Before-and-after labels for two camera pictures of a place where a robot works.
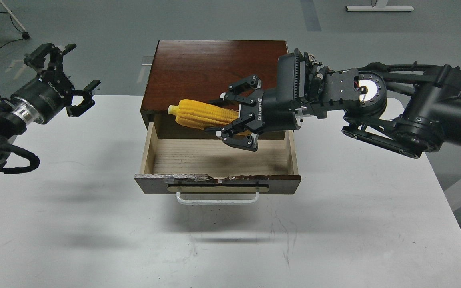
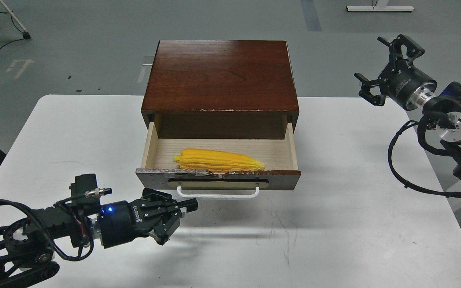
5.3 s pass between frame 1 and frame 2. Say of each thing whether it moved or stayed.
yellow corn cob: moved
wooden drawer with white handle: stayed
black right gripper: moved
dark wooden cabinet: stayed
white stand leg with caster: stayed
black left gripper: moved
